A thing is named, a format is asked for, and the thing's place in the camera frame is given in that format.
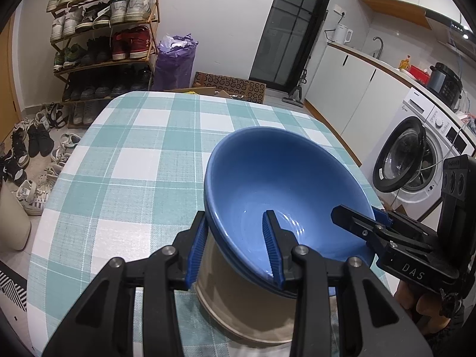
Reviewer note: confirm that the person's right hand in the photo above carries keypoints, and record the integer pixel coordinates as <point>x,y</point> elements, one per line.
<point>412,301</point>

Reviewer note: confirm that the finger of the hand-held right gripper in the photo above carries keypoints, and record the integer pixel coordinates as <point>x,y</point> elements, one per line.
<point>349,219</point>
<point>382,216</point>

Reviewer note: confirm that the scattered sneakers pile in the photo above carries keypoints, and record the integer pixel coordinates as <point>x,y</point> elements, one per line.
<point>37,134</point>

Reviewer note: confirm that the yellow bottle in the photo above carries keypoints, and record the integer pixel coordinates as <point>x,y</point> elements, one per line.
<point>404,64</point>

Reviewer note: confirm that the small brown cardboard box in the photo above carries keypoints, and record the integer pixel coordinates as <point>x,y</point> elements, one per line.
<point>398,208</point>

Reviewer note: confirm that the grey stick vacuum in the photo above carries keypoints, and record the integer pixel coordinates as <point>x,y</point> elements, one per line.
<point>295,95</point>

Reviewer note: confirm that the kitchen faucet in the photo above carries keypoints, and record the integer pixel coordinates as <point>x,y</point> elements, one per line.
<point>381,44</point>

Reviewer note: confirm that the wooden shoe rack with shoes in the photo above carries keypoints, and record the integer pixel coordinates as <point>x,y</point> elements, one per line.
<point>130,7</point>

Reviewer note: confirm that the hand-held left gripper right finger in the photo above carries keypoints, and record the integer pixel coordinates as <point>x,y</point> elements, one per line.
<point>273,249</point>

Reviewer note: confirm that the purple plastic bag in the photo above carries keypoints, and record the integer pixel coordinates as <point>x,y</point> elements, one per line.
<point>174,67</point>

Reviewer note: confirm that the white electric kettle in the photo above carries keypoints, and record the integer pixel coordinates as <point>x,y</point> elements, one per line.
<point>340,33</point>

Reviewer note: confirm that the white washing machine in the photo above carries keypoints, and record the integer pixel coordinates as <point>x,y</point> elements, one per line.
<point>420,108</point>

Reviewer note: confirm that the white base cabinet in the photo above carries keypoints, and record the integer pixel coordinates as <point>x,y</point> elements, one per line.
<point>334,81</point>

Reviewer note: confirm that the large blue bowl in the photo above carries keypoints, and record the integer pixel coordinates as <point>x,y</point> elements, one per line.
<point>241,272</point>

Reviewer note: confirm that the black glass door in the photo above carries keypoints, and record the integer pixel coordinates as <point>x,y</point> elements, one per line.
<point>290,37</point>

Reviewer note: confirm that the black white floor mat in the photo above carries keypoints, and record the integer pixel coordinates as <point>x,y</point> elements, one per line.
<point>13,286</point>

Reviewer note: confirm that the teal checkered tablecloth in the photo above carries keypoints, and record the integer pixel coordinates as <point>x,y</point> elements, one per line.
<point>148,156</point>

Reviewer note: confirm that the cream plastic container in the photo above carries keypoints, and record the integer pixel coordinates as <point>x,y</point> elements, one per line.
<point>13,219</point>

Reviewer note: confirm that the red box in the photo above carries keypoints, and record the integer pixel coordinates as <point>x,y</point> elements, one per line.
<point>418,72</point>

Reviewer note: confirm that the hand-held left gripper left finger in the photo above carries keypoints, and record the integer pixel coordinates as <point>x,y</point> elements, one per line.
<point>195,253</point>

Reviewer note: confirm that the black pressure cooker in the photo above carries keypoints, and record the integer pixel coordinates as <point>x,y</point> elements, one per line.
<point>446,85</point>

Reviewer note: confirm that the yellow wooden door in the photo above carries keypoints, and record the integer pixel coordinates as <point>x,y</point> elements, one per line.
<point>9,81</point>

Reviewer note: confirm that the patterned cardboard sheet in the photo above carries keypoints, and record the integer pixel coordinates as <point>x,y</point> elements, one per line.
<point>238,85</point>

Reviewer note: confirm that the white wall socket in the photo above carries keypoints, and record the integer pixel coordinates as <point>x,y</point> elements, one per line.
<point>340,10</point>

